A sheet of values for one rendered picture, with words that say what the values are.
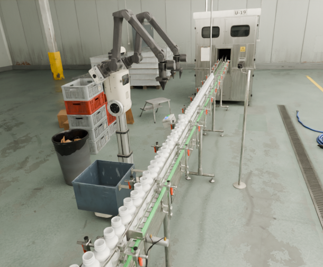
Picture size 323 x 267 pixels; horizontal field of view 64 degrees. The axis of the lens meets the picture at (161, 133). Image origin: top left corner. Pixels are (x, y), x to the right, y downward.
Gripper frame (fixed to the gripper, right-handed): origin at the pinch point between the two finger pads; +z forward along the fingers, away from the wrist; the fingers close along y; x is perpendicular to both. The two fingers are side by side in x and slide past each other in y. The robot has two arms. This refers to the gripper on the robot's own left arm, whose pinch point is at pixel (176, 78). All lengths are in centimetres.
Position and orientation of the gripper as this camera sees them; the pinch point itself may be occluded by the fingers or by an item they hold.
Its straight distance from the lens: 245.0
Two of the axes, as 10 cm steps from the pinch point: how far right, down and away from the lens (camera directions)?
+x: -2.9, 3.9, -8.8
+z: 0.6, 9.2, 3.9
